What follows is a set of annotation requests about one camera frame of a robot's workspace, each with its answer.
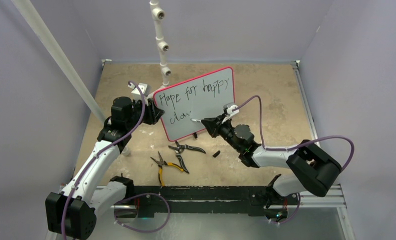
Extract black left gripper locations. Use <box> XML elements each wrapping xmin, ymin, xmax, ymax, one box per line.
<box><xmin>126</xmin><ymin>96</ymin><xmax>164</xmax><ymax>130</ymax></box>

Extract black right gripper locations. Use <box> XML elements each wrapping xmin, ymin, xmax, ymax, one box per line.
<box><xmin>202</xmin><ymin>112</ymin><xmax>242</xmax><ymax>152</ymax></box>

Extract pink framed whiteboard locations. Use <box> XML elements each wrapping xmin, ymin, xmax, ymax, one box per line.
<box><xmin>153</xmin><ymin>66</ymin><xmax>235</xmax><ymax>142</ymax></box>

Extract black marker cap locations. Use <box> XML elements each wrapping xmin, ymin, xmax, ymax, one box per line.
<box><xmin>212</xmin><ymin>150</ymin><xmax>221</xmax><ymax>158</ymax></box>

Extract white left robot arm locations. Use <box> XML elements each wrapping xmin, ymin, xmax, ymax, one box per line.
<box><xmin>45</xmin><ymin>96</ymin><xmax>164</xmax><ymax>240</ymax></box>

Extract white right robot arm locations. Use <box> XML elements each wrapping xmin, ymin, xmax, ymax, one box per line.
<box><xmin>201</xmin><ymin>116</ymin><xmax>342</xmax><ymax>204</ymax></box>

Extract white pvc pipe stand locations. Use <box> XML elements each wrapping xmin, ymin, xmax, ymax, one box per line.
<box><xmin>149</xmin><ymin>0</ymin><xmax>171</xmax><ymax>87</ymax></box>

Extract white diagonal pole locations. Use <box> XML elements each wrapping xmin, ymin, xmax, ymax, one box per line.
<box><xmin>11</xmin><ymin>0</ymin><xmax>107</xmax><ymax>126</ymax></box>

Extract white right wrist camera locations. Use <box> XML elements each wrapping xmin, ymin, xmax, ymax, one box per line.
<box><xmin>222</xmin><ymin>102</ymin><xmax>239</xmax><ymax>124</ymax></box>

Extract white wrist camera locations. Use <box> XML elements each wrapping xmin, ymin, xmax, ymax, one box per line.
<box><xmin>128</xmin><ymin>83</ymin><xmax>151</xmax><ymax>100</ymax></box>
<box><xmin>222</xmin><ymin>102</ymin><xmax>239</xmax><ymax>124</ymax></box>

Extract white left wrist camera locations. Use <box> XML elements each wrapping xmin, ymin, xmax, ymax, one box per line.
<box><xmin>128</xmin><ymin>83</ymin><xmax>151</xmax><ymax>100</ymax></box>

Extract black handled pliers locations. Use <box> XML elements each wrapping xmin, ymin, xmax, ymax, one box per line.
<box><xmin>168</xmin><ymin>139</ymin><xmax>206</xmax><ymax>175</ymax></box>

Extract yellow handled pliers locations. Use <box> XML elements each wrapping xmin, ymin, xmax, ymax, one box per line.
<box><xmin>150</xmin><ymin>151</ymin><xmax>184</xmax><ymax>187</ymax></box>

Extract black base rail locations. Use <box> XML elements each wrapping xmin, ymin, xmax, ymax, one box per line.
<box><xmin>131</xmin><ymin>185</ymin><xmax>299</xmax><ymax>218</ymax></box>

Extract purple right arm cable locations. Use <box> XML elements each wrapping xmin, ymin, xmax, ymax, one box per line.
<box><xmin>232</xmin><ymin>95</ymin><xmax>355</xmax><ymax>173</ymax></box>

